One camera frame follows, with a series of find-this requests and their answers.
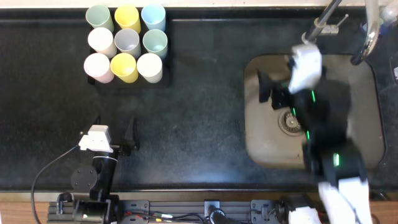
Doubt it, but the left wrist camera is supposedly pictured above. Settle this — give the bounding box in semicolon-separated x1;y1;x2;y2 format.
78;124;114;154

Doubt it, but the blue cup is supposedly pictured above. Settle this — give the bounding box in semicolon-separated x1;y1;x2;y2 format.
141;2;167;31

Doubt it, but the green cup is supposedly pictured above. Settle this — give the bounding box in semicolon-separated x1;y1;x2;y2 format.
85;4;115;33
142;28;169;60

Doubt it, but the pink cup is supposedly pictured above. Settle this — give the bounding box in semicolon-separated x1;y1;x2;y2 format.
83;52;115;84

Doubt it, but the black cable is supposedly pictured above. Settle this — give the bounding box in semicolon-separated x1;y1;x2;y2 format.
30;144;80;224

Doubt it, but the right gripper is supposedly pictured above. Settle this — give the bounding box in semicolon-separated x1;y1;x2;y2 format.
257;70;295;110

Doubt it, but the blue soap bottle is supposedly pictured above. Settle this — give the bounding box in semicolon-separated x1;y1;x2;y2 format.
379;1;398;37

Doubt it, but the black tray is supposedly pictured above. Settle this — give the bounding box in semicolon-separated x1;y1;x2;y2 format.
86;7;171;90

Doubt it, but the grey cup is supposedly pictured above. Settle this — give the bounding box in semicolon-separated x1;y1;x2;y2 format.
114;28;142;59

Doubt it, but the white cup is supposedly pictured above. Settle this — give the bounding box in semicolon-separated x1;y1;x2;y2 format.
87;27;118;59
136;52;164;84

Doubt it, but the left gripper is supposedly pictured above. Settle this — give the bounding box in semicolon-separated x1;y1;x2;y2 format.
92;113;141;157

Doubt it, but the yellow cup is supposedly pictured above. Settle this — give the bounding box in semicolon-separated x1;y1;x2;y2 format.
114;4;142;34
109;52;139;84

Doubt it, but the steel sink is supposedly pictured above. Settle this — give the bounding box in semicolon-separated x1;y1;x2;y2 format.
243;54;386;170

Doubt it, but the mounting rail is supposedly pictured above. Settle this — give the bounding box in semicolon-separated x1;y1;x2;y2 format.
46;198;382;224

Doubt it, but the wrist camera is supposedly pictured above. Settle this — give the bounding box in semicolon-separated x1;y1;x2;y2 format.
78;124;114;154
287;43;323;95

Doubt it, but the steel tap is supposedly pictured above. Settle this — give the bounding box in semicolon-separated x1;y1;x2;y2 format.
300;0;382;66

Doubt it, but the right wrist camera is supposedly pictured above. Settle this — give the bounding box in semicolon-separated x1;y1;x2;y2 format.
287;43;323;95

